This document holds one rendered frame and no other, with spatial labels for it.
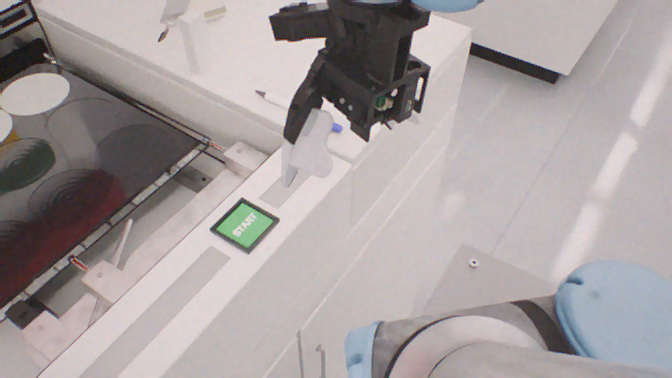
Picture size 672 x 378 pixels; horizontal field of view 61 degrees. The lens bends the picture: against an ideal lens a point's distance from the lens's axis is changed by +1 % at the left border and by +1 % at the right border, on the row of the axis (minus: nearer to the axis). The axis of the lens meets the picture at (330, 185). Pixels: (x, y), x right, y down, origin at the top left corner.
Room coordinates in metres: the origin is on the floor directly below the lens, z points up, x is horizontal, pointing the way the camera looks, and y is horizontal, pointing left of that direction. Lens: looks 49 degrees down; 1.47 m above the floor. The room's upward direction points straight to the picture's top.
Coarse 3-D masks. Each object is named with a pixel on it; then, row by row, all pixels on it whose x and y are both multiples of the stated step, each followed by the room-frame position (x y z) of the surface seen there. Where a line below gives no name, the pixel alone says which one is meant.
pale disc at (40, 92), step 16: (32, 80) 0.72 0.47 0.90; (48, 80) 0.72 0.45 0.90; (64, 80) 0.72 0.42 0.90; (0, 96) 0.68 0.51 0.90; (16, 96) 0.68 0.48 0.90; (32, 96) 0.68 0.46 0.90; (48, 96) 0.68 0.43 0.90; (64, 96) 0.68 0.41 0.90; (16, 112) 0.65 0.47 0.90; (32, 112) 0.65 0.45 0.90
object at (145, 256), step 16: (224, 176) 0.53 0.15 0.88; (240, 176) 0.53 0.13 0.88; (208, 192) 0.50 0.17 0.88; (224, 192) 0.50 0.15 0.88; (192, 208) 0.48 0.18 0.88; (208, 208) 0.48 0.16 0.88; (176, 224) 0.45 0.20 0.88; (192, 224) 0.45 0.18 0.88; (160, 240) 0.42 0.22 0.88; (176, 240) 0.42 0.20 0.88; (128, 256) 0.40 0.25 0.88; (144, 256) 0.40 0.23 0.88; (160, 256) 0.40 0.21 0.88; (128, 272) 0.38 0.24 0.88; (144, 272) 0.38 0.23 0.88; (80, 304) 0.33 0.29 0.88; (64, 320) 0.31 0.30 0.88; (80, 320) 0.31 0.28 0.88; (32, 352) 0.28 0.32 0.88
